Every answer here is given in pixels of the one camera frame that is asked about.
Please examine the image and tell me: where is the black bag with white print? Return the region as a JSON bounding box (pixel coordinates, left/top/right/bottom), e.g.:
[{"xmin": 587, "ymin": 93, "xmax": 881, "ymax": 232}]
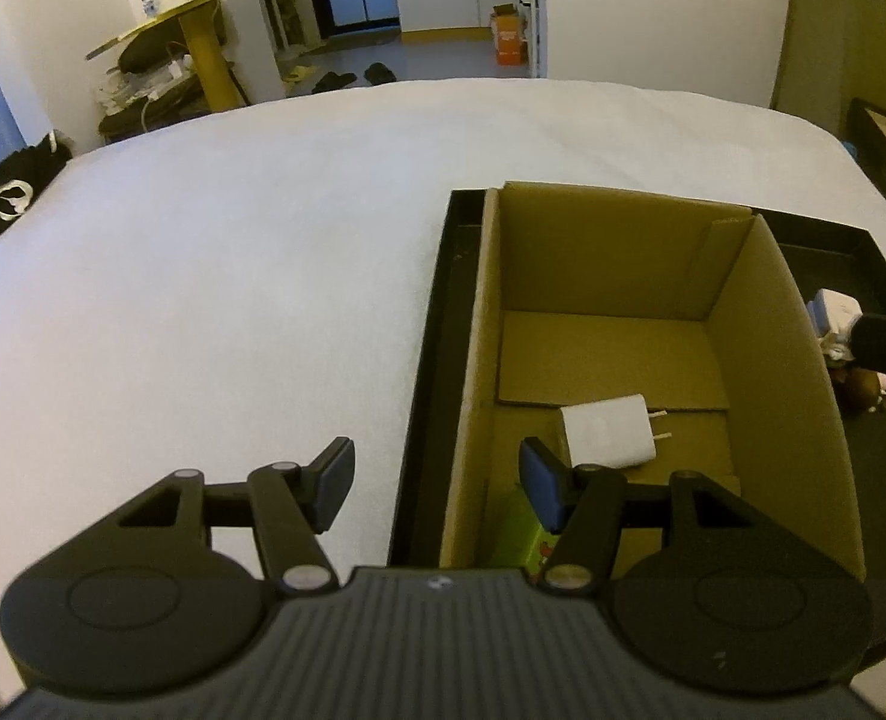
[{"xmin": 0, "ymin": 133, "xmax": 74, "ymax": 254}]

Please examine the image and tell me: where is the black shallow tray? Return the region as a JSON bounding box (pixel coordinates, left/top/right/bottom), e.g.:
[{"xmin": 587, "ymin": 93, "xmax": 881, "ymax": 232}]
[{"xmin": 387, "ymin": 188, "xmax": 886, "ymax": 674}]

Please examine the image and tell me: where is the orange cardboard box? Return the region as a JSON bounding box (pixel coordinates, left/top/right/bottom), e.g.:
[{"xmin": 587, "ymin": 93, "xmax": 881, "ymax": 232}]
[{"xmin": 491, "ymin": 3, "xmax": 528, "ymax": 65}]

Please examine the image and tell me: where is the yellow round table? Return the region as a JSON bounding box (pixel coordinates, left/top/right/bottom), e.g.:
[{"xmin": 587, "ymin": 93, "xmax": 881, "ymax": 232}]
[{"xmin": 86, "ymin": 0, "xmax": 309, "ymax": 110}]

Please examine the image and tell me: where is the white grey cube toy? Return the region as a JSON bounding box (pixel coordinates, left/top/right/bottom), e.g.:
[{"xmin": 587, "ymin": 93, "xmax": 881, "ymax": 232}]
[{"xmin": 806, "ymin": 288, "xmax": 865, "ymax": 340}]

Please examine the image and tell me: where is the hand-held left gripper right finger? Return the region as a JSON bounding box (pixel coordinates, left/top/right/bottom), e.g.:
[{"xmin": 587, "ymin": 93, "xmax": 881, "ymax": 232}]
[{"xmin": 518, "ymin": 436, "xmax": 763, "ymax": 595}]

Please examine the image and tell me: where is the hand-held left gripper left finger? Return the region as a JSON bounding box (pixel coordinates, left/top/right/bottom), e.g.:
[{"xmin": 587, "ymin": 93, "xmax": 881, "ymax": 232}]
[{"xmin": 115, "ymin": 436, "xmax": 357, "ymax": 595}]

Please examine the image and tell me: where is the white wall charger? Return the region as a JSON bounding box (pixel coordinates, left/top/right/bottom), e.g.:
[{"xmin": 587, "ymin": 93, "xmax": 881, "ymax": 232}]
[{"xmin": 558, "ymin": 393, "xmax": 675, "ymax": 470}]

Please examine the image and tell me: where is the brown haired doll figurine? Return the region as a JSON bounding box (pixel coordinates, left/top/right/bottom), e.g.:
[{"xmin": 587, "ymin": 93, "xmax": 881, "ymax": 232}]
[{"xmin": 831, "ymin": 366, "xmax": 886, "ymax": 413}]

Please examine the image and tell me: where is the green cartoon tin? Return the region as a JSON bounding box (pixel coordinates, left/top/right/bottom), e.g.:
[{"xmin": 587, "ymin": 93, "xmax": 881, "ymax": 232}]
[{"xmin": 491, "ymin": 483, "xmax": 565, "ymax": 572}]

